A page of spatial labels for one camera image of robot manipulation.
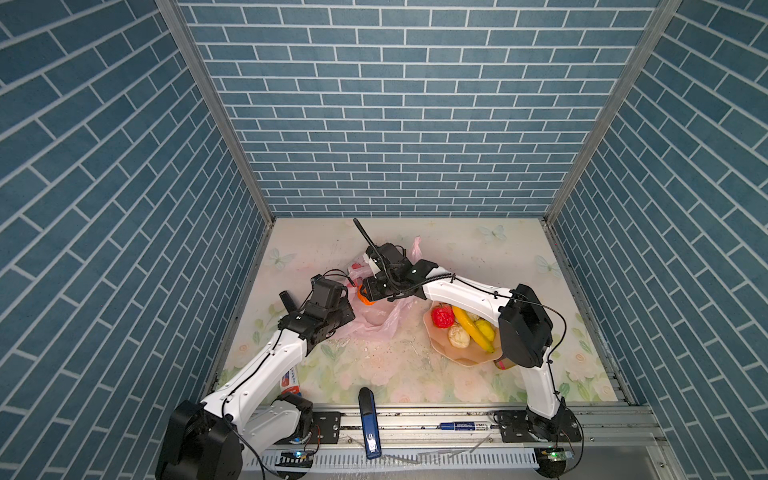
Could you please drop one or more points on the blue black handheld device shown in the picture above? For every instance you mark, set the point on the blue black handheld device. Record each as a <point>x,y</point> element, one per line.
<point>369,424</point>

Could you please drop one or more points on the plaid cylindrical can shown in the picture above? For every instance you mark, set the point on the plaid cylindrical can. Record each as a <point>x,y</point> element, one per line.
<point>504,363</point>

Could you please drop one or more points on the blue marker pen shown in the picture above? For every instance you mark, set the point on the blue marker pen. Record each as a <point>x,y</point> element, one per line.
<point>470,426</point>

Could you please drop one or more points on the beige fake garlic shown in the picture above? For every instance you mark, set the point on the beige fake garlic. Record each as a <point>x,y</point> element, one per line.
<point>458,337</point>

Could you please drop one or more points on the pink scalloped bowl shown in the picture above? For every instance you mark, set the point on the pink scalloped bowl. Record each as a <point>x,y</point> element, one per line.
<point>473,355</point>

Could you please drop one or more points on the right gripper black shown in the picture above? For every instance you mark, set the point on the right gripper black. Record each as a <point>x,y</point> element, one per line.
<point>369,289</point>

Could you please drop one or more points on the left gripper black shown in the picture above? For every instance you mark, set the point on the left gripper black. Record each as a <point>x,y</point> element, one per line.
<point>348,315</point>

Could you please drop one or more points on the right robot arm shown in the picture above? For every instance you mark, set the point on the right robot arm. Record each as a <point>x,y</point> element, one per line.
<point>525,328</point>

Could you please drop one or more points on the red white blue tube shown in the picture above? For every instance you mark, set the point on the red white blue tube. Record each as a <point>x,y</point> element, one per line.
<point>289,382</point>

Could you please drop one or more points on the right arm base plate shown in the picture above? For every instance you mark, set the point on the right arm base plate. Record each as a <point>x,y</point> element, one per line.
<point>520,426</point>

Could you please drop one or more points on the pink plastic bag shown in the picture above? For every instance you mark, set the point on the pink plastic bag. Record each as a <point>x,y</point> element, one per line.
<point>378,321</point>

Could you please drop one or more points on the yellow fake lemon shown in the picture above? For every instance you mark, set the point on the yellow fake lemon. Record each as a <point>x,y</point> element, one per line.
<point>486,329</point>

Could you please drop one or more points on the yellow fake banana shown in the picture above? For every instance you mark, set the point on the yellow fake banana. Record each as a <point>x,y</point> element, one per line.
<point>474,332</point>

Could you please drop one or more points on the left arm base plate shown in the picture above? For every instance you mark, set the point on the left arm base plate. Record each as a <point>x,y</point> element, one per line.
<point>324,428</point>

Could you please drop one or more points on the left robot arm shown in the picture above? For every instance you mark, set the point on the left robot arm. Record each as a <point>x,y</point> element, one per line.
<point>208,439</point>

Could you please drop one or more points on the white slotted cable duct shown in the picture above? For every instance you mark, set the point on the white slotted cable duct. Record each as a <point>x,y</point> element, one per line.
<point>355,461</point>

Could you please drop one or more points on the red fake strawberry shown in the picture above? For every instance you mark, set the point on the red fake strawberry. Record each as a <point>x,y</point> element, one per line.
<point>442,316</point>

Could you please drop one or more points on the orange fake tangerine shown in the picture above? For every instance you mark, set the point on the orange fake tangerine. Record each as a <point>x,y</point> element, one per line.
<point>363,298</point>

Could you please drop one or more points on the aluminium front rail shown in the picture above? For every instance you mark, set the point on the aluminium front rail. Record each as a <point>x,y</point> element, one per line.
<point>416,427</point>

